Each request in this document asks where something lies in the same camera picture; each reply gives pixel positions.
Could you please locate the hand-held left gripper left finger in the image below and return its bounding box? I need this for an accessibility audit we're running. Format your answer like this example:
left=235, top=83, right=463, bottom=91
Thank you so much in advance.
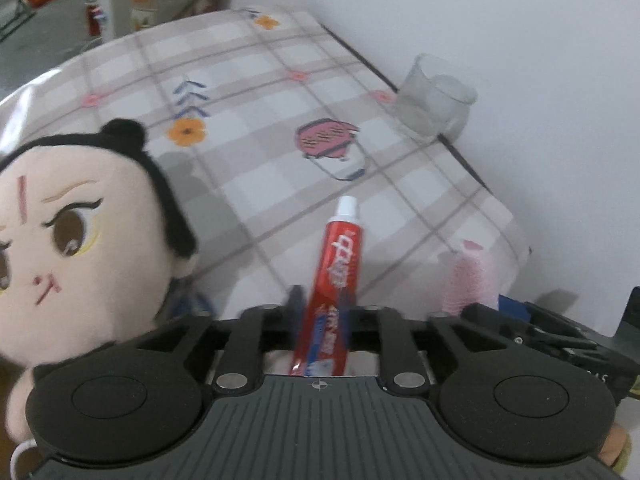
left=135, top=285, right=307, bottom=396

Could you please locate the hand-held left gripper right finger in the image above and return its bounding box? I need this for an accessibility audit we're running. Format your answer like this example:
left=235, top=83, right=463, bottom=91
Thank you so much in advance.
left=345, top=304, right=506, bottom=398

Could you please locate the clear glass cup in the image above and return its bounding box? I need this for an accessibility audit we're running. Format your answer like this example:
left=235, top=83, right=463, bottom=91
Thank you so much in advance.
left=395, top=53, right=478, bottom=143

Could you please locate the white water dispenser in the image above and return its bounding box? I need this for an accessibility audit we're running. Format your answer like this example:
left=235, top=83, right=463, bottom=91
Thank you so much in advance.
left=97, top=0, right=133, bottom=41

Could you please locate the red toothpaste tube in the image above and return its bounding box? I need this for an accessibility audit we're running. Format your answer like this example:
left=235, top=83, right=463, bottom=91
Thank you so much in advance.
left=289, top=196, right=365, bottom=378

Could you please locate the green folding stool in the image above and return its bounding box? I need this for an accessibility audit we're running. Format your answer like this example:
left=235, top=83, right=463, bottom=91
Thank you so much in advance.
left=0, top=0, right=36, bottom=43

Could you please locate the plush doll with red skirt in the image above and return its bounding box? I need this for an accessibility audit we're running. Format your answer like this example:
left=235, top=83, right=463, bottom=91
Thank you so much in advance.
left=0, top=118, right=201, bottom=441

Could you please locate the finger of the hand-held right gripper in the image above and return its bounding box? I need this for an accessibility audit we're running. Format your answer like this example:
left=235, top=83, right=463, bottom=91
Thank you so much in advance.
left=460, top=304, right=598, bottom=358
left=499, top=296, right=586, bottom=338

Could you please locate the pink towel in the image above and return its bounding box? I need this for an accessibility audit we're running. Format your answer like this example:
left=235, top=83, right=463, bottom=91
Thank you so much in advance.
left=442, top=239, right=501, bottom=317

